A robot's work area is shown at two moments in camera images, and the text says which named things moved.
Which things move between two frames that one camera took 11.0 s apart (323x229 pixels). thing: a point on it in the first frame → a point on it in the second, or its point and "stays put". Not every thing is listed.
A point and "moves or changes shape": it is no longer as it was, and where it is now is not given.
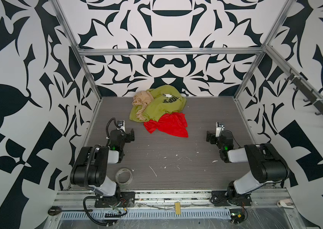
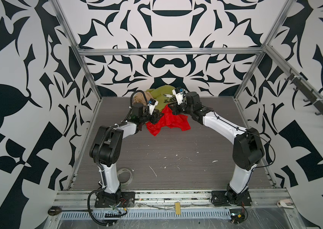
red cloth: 174,123 moves or changes shape
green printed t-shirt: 167,99 stays put
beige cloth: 142,98 stays put
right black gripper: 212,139 → 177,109
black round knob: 54,210 stays put
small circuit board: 237,215 stays put
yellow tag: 177,208 stays put
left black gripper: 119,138 → 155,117
